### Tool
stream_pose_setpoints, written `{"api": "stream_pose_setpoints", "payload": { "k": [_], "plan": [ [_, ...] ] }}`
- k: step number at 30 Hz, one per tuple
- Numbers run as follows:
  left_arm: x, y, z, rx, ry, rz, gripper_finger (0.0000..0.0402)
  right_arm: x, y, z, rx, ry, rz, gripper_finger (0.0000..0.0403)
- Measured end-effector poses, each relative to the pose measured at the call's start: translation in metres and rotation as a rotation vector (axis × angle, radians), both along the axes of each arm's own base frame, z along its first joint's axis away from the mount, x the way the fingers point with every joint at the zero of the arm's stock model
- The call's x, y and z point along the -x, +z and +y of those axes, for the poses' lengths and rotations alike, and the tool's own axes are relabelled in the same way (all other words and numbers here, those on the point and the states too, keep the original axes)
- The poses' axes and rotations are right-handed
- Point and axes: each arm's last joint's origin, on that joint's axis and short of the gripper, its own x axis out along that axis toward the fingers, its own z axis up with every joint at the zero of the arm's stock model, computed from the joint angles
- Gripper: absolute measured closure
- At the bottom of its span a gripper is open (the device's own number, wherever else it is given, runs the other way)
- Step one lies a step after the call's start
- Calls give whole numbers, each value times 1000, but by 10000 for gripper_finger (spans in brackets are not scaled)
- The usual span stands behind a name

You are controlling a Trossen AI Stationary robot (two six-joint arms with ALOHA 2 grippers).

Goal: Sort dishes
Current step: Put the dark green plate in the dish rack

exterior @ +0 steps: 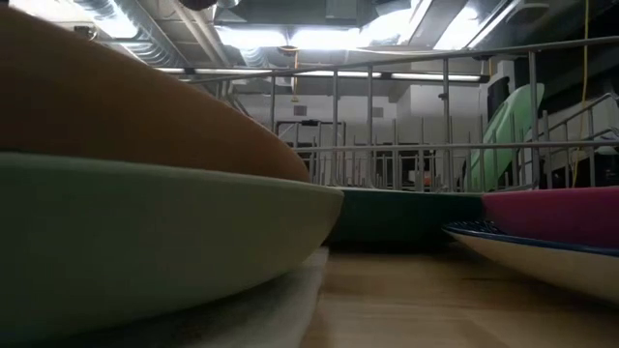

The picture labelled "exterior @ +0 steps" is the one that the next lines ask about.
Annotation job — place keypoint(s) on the sage green plate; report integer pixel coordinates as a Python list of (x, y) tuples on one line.
[(145, 232)]

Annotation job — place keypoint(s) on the light green plate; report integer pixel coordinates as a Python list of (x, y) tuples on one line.
[(508, 130)]

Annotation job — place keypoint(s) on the orange brown plate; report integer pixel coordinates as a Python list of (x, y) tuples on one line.
[(97, 96)]

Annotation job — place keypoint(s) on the magenta plate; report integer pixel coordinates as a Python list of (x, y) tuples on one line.
[(556, 217)]

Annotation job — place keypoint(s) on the blue patterned white-bottomed plate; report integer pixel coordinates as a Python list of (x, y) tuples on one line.
[(556, 270)]

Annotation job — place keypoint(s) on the white striped dish towel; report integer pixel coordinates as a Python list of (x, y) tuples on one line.
[(275, 314)]

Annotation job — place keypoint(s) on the black ceiling-mounted device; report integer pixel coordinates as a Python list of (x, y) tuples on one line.
[(87, 32)]

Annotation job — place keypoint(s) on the spiral metal air duct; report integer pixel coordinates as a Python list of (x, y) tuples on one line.
[(145, 48)]

